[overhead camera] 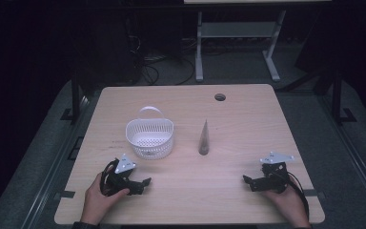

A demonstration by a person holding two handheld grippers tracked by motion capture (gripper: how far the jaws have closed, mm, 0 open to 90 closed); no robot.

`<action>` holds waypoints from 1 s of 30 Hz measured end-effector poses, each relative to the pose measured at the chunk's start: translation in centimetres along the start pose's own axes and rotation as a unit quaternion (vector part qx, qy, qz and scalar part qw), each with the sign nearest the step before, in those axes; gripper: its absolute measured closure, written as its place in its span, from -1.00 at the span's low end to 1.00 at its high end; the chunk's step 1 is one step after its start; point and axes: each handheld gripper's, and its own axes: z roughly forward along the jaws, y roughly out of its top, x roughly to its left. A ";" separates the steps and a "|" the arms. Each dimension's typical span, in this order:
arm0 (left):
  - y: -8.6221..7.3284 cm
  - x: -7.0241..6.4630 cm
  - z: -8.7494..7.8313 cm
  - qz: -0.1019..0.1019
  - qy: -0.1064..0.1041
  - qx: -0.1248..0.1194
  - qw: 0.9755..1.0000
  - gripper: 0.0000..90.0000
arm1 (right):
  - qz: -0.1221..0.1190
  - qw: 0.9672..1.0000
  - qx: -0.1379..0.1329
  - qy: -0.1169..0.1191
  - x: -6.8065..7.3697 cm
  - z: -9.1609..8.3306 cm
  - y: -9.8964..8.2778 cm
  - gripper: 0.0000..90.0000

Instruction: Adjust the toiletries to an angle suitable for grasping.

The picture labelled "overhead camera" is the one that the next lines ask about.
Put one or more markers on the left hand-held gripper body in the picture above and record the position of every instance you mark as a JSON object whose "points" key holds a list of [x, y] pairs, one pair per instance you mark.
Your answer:
{"points": [[120, 178]]}

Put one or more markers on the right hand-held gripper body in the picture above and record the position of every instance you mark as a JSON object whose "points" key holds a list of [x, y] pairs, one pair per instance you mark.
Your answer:
{"points": [[271, 178]]}

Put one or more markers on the white plastic basket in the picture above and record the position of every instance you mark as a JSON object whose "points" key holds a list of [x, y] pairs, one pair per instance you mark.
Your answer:
{"points": [[149, 135]]}

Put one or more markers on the grey cone-shaped object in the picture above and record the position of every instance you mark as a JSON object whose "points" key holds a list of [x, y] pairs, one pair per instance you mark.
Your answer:
{"points": [[204, 140]]}

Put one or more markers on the person's right hand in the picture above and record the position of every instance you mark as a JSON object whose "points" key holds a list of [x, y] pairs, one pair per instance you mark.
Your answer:
{"points": [[287, 203]]}

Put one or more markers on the person's left hand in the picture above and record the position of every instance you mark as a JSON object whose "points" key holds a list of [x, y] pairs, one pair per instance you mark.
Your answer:
{"points": [[99, 203]]}

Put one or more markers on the wooden table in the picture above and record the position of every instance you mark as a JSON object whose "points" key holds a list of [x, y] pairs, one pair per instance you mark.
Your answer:
{"points": [[190, 191]]}

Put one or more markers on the black metal stand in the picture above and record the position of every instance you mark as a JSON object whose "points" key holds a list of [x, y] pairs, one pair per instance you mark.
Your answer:
{"points": [[75, 95], [338, 95]]}

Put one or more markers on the grey metal stand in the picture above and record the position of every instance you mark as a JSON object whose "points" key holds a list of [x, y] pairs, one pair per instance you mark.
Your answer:
{"points": [[235, 41]]}

